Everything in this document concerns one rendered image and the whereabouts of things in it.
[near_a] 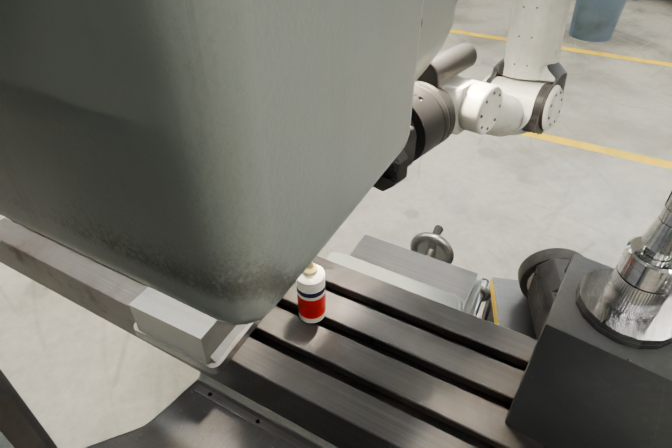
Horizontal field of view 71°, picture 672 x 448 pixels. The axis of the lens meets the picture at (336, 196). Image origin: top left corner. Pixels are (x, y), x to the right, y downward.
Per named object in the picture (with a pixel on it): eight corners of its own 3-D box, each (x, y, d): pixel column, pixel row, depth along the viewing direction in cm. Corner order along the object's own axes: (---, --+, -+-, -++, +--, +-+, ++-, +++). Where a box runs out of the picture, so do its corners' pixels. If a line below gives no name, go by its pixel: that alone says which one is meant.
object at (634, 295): (600, 308, 45) (621, 267, 41) (605, 277, 48) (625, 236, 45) (657, 329, 43) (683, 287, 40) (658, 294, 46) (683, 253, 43)
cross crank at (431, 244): (414, 250, 132) (418, 217, 125) (455, 264, 128) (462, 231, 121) (392, 287, 121) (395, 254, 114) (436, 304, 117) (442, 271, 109)
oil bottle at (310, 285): (307, 298, 72) (304, 245, 65) (330, 308, 70) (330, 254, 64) (293, 317, 69) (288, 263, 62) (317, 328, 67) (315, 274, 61)
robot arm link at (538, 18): (498, 107, 95) (517, -14, 85) (565, 120, 87) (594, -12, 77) (471, 120, 87) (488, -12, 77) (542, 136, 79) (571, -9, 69)
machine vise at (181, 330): (269, 199, 91) (263, 151, 85) (337, 222, 86) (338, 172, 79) (132, 333, 66) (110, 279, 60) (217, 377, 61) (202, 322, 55)
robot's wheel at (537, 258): (578, 298, 144) (600, 250, 132) (582, 311, 140) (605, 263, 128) (510, 290, 147) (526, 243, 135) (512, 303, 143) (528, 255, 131)
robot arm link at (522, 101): (445, 125, 76) (489, 134, 91) (506, 139, 70) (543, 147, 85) (462, 58, 74) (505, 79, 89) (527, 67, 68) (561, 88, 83)
